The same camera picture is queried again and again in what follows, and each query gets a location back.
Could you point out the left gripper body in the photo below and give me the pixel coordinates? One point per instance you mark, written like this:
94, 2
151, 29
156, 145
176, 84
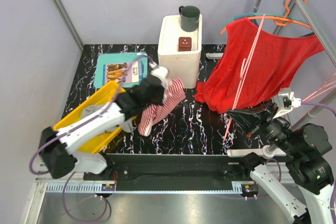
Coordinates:
158, 100

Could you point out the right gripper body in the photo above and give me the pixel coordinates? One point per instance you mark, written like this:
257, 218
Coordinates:
275, 129

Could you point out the red white striped tank top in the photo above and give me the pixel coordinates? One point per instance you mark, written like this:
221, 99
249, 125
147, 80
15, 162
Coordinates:
152, 115

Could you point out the grey tank top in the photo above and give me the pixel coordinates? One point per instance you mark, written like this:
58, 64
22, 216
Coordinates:
90, 111

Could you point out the pink wire hanger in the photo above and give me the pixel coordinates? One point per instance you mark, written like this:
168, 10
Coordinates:
326, 86
245, 65

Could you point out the pink wire hanger front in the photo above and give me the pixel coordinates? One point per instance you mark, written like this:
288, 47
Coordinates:
326, 86

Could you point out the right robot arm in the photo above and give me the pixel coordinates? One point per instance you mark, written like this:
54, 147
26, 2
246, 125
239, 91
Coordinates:
305, 148

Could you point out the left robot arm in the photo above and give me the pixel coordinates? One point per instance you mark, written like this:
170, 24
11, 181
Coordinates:
59, 149

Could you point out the teal plastic hanger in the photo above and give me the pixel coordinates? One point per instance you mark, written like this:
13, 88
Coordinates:
265, 14

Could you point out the orange plastic hanger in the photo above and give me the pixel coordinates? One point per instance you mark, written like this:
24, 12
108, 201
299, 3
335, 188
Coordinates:
286, 19

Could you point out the dog picture book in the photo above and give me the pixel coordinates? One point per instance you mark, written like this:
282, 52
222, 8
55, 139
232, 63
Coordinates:
123, 73

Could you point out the teal tray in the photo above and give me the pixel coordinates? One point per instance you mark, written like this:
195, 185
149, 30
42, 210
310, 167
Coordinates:
105, 59

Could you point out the yellow plastic basket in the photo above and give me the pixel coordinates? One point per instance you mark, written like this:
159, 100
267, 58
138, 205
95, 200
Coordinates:
101, 97

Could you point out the white foam box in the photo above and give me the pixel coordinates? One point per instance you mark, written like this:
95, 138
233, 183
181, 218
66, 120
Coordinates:
181, 64

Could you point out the brown square box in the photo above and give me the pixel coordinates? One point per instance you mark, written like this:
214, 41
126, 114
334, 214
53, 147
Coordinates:
184, 44

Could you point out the dark green mug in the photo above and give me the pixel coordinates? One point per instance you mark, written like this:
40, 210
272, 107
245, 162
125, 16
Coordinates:
189, 18

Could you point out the metal clothes rack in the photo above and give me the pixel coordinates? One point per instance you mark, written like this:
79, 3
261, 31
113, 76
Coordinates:
320, 14

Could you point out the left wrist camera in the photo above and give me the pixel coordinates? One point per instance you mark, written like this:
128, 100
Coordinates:
160, 72

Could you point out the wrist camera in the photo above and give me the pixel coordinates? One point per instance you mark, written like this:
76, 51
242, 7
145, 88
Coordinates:
286, 101
160, 72

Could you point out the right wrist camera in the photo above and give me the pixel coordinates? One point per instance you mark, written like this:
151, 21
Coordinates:
286, 101

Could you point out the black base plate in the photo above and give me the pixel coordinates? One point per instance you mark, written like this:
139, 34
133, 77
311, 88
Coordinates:
172, 173

